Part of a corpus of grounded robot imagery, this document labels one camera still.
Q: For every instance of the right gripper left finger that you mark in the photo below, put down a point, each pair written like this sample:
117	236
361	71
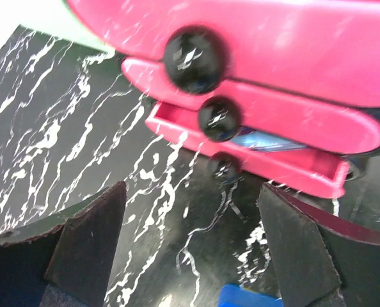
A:
64	259

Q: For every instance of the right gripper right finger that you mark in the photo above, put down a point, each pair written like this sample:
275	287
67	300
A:
318	258

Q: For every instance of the blue folder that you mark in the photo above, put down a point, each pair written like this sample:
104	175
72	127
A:
235	296

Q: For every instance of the blue highlighter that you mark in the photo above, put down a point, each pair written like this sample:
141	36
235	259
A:
263	142

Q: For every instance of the pink drawer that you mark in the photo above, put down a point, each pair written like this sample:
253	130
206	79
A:
308	170
324	49
337	129

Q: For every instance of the pink top drawer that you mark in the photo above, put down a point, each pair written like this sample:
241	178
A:
324	49

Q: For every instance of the pink bottom drawer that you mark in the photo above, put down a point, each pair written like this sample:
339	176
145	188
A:
308	170

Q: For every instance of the black marble desk mat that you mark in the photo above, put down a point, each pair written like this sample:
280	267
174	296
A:
70	124

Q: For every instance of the green file organizer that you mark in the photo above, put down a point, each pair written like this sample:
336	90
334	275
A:
54	18

